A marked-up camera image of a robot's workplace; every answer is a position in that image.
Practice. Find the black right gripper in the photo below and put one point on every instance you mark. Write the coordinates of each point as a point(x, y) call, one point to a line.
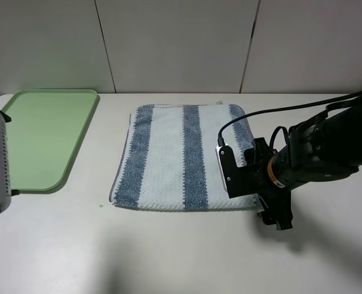
point(253, 178)

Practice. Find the blue white striped towel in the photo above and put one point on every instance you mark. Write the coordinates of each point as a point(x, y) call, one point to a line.
point(169, 161)

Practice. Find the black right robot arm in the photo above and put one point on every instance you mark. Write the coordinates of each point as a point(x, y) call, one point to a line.
point(327, 147)

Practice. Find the green plastic tray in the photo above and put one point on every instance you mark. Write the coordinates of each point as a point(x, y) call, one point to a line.
point(45, 134)

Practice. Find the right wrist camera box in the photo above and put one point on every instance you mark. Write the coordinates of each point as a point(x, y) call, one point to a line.
point(229, 171)

